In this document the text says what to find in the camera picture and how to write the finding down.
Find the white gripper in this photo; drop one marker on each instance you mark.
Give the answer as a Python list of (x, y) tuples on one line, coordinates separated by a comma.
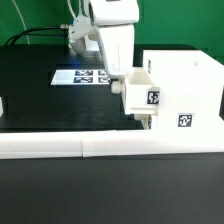
[(117, 48)]

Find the white drawer cabinet box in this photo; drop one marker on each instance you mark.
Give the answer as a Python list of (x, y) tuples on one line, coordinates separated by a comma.
[(191, 87)]

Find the white front drawer with tag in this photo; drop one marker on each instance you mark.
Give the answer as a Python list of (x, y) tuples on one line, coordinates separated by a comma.
[(148, 121)]

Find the white sheet with tags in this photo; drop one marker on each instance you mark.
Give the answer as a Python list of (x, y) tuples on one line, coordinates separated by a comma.
[(80, 77)]

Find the white L-shaped obstacle wall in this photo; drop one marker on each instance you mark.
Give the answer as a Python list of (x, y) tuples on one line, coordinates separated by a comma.
[(113, 143)]

